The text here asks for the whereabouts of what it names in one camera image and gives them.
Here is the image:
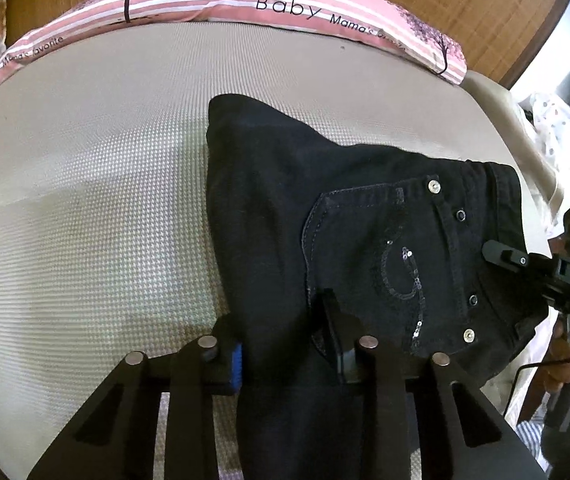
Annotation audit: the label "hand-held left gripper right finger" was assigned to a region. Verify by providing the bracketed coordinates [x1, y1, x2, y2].
[321, 291, 548, 480]

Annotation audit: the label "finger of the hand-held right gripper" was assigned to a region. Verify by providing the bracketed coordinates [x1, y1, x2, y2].
[482, 239, 532, 270]

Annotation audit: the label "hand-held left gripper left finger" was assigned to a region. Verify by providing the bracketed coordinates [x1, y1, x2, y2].
[28, 314, 244, 480]

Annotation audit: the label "black denim pants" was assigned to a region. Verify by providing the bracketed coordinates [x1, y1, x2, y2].
[205, 93, 552, 480]

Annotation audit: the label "white dotted cloth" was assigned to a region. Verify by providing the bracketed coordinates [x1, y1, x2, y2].
[527, 91, 570, 162]

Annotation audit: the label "striped cloth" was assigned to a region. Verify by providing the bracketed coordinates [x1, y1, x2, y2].
[514, 419, 548, 463]

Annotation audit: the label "beige bed mat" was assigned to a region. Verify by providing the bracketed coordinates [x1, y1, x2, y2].
[0, 19, 568, 480]

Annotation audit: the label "wooden headboard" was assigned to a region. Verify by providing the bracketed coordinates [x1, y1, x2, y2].
[4, 0, 570, 88]

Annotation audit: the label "pink striped pillow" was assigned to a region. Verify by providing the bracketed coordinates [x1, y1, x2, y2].
[0, 0, 467, 108]

